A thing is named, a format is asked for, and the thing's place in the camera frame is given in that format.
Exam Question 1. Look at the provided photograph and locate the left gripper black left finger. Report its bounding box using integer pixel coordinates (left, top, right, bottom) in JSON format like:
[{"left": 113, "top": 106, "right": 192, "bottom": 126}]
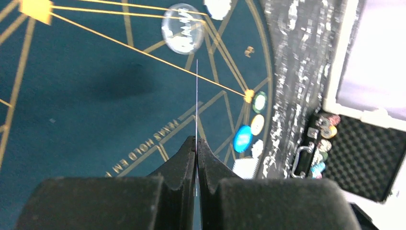
[{"left": 15, "top": 136, "right": 196, "bottom": 230}]

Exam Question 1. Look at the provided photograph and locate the clear dealer button disc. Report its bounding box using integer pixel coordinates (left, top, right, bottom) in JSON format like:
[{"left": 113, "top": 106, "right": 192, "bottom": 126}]
[{"left": 161, "top": 3, "right": 205, "bottom": 55}]

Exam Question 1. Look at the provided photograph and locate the blue dealer button disc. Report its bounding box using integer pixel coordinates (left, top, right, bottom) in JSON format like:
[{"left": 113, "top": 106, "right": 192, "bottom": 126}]
[{"left": 233, "top": 125, "right": 253, "bottom": 153}]

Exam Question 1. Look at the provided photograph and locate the white chip mat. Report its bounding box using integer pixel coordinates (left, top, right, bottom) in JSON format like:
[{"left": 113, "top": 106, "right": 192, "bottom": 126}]
[
  {"left": 251, "top": 139, "right": 264, "bottom": 159},
  {"left": 203, "top": 0, "right": 232, "bottom": 21}
]

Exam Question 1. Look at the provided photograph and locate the round dark blue poker mat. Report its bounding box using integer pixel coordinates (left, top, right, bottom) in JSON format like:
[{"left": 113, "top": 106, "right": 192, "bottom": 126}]
[{"left": 0, "top": 0, "right": 271, "bottom": 230}]

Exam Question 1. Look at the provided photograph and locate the blue chip stack in case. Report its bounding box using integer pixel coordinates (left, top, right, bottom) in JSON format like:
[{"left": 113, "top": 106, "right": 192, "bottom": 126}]
[{"left": 311, "top": 162, "right": 326, "bottom": 174}]

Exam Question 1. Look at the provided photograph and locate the yellow chip mat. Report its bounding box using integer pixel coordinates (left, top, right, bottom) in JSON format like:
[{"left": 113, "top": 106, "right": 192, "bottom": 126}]
[{"left": 250, "top": 114, "right": 265, "bottom": 136}]

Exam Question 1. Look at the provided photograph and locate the white chip mat top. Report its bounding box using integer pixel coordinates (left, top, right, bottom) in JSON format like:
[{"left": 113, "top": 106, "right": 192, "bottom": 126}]
[{"left": 203, "top": 0, "right": 232, "bottom": 21}]

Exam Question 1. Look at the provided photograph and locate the green chip stack in case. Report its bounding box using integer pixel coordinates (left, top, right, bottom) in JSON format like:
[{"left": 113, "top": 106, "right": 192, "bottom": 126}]
[{"left": 312, "top": 151, "right": 328, "bottom": 164}]

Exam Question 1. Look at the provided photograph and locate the black poker chip case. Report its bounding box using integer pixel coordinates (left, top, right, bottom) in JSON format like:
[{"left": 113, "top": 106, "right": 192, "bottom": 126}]
[{"left": 291, "top": 113, "right": 406, "bottom": 202}]

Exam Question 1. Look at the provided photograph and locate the green chip mat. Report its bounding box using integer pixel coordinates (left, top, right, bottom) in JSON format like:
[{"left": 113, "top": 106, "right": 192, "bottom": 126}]
[{"left": 252, "top": 91, "right": 267, "bottom": 114}]

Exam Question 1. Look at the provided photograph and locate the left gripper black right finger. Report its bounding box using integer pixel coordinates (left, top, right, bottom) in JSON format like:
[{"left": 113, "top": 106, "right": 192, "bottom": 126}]
[{"left": 196, "top": 139, "right": 360, "bottom": 230}]

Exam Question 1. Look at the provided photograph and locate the white chip stack in case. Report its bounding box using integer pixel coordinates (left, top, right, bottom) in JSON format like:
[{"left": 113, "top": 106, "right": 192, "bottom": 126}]
[{"left": 317, "top": 139, "right": 332, "bottom": 152}]

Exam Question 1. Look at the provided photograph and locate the blue backed playing card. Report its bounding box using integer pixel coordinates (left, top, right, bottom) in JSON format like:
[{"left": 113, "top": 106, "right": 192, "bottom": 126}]
[{"left": 195, "top": 59, "right": 199, "bottom": 198}]

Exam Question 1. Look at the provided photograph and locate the red chip stack in case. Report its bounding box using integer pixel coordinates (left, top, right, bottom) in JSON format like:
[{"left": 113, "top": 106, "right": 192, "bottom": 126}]
[{"left": 320, "top": 113, "right": 341, "bottom": 127}]

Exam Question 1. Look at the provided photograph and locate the yellow chip stack in case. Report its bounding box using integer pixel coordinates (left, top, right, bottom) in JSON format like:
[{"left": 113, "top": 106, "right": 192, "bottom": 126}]
[{"left": 320, "top": 126, "right": 338, "bottom": 139}]

